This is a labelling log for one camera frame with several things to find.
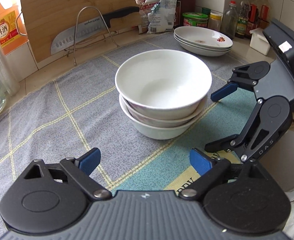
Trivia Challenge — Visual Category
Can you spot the white bowl bottom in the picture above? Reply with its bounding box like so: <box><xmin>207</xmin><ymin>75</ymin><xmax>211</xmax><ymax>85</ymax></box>
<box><xmin>119</xmin><ymin>96</ymin><xmax>207</xmax><ymax>140</ymax></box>

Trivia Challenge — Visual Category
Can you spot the white stained plate back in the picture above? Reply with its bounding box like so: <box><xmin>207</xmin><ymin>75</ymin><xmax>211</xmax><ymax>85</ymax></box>
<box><xmin>174</xmin><ymin>26</ymin><xmax>233</xmax><ymax>49</ymax></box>

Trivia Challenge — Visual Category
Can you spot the white floral bowl back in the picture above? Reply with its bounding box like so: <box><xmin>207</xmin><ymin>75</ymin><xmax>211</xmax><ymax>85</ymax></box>
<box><xmin>115</xmin><ymin>49</ymin><xmax>212</xmax><ymax>120</ymax></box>

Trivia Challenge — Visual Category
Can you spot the white floral bowl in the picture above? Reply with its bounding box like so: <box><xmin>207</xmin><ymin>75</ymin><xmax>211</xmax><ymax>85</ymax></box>
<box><xmin>115</xmin><ymin>49</ymin><xmax>212</xmax><ymax>120</ymax></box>
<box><xmin>119</xmin><ymin>95</ymin><xmax>208</xmax><ymax>128</ymax></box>

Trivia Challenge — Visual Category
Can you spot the large white fruit plate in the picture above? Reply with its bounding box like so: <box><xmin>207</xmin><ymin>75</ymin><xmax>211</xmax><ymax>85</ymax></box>
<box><xmin>174</xmin><ymin>35</ymin><xmax>232</xmax><ymax>52</ymax></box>

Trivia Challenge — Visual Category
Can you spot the grey green checked cloth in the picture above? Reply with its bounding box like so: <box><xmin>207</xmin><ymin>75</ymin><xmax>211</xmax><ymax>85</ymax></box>
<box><xmin>0</xmin><ymin>32</ymin><xmax>263</xmax><ymax>239</ymax></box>

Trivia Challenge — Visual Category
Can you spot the clear red cap bottle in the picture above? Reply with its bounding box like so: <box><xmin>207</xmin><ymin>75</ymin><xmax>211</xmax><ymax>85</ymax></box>
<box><xmin>220</xmin><ymin>1</ymin><xmax>238</xmax><ymax>40</ymax></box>

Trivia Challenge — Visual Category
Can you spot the yellow lid spice jar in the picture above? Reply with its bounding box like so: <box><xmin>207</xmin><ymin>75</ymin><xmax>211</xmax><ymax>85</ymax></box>
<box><xmin>207</xmin><ymin>12</ymin><xmax>222</xmax><ymax>31</ymax></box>

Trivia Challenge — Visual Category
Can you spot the green lid sauce jar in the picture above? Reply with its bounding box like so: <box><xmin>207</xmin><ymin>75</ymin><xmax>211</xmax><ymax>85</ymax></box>
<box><xmin>182</xmin><ymin>12</ymin><xmax>208</xmax><ymax>28</ymax></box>

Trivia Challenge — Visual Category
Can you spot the red label sauce bottle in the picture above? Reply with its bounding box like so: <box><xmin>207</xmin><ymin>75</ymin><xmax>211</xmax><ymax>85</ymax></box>
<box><xmin>258</xmin><ymin>0</ymin><xmax>271</xmax><ymax>29</ymax></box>

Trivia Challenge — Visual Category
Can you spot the green cap small jar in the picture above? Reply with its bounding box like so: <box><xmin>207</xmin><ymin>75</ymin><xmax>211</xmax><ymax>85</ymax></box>
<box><xmin>201</xmin><ymin>7</ymin><xmax>211</xmax><ymax>17</ymax></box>

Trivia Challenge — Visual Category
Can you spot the white seasoning bag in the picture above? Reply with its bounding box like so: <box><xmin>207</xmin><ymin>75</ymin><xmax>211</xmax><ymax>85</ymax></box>
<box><xmin>148</xmin><ymin>0</ymin><xmax>177</xmax><ymax>34</ymax></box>

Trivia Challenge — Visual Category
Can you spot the dark soy sauce bottle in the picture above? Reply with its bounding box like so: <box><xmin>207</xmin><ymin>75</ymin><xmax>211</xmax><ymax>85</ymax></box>
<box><xmin>166</xmin><ymin>0</ymin><xmax>182</xmax><ymax>28</ymax></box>

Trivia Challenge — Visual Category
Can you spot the red white paper packet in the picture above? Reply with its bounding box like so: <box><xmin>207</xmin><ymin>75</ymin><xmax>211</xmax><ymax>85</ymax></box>
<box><xmin>137</xmin><ymin>0</ymin><xmax>159</xmax><ymax>34</ymax></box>

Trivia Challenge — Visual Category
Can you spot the bamboo cutting board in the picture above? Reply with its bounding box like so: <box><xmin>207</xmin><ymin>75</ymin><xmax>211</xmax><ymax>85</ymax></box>
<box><xmin>20</xmin><ymin>0</ymin><xmax>136</xmax><ymax>62</ymax></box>

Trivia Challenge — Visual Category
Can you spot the orange cooking wine jug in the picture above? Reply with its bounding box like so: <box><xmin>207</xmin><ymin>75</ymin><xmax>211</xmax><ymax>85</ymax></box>
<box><xmin>0</xmin><ymin>0</ymin><xmax>27</xmax><ymax>55</ymax></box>

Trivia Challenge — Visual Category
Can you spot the black handled kitchen knife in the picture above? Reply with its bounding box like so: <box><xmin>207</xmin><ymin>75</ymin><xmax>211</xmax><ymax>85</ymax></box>
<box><xmin>50</xmin><ymin>7</ymin><xmax>139</xmax><ymax>55</ymax></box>

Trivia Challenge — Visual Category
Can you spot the metal wire board rack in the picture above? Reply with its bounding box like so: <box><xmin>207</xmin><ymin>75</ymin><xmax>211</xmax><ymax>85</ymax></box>
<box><xmin>72</xmin><ymin>5</ymin><xmax>120</xmax><ymax>66</ymax></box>

